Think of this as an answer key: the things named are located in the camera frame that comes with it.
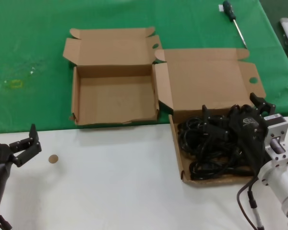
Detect green handled screwdriver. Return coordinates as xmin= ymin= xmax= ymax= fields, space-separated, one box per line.
xmin=222 ymin=0 xmax=248 ymax=49

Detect large open cardboard box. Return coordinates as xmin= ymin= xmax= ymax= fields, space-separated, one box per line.
xmin=154 ymin=47 xmax=266 ymax=185

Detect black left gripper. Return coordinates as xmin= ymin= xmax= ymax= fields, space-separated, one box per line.
xmin=0 ymin=124 xmax=42 ymax=168

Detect green tablecloth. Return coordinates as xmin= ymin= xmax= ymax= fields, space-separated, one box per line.
xmin=0 ymin=0 xmax=288 ymax=135

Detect dark looped arm cable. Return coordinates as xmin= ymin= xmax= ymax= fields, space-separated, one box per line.
xmin=236 ymin=176 xmax=259 ymax=230

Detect tangled black power cables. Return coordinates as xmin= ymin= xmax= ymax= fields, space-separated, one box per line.
xmin=177 ymin=116 xmax=255 ymax=181

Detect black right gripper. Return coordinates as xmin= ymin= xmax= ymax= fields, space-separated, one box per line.
xmin=201 ymin=92 xmax=276 ymax=173

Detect cardboard box with torn edge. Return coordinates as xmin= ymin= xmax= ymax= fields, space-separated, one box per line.
xmin=62 ymin=26 xmax=163 ymax=127

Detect cable with silver connector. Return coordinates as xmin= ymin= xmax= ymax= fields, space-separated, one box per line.
xmin=247 ymin=190 xmax=265 ymax=230

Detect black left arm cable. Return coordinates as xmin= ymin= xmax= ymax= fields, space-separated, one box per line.
xmin=0 ymin=212 xmax=13 ymax=230

